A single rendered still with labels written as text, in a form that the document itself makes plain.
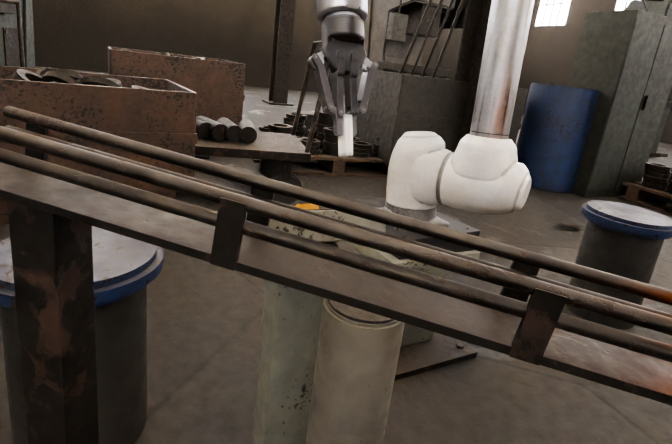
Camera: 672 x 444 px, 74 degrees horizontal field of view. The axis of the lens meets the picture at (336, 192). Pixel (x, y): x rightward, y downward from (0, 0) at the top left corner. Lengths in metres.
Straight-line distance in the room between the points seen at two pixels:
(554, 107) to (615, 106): 0.45
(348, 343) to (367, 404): 0.10
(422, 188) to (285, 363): 0.66
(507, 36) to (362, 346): 0.87
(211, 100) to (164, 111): 1.64
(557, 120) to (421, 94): 1.24
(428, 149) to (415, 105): 2.25
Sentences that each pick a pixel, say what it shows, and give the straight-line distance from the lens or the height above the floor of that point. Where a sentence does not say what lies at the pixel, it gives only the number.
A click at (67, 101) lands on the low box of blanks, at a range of 2.27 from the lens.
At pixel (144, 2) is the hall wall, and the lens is 11.88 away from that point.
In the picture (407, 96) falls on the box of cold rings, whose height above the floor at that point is 0.66.
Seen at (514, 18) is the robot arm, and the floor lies 0.99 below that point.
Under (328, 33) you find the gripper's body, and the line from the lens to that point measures 0.80.
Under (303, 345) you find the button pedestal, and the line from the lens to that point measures 0.82.
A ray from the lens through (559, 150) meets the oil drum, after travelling 4.22.
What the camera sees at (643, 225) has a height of 0.42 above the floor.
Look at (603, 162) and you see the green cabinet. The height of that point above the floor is 0.31.
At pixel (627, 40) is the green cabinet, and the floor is 1.27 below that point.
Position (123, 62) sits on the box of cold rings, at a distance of 3.83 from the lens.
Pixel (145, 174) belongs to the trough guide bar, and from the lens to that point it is 0.40.
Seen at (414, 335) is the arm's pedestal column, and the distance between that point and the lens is 1.49.
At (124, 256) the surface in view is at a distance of 0.97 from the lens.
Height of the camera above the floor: 0.84
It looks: 16 degrees down
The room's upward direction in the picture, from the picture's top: 7 degrees clockwise
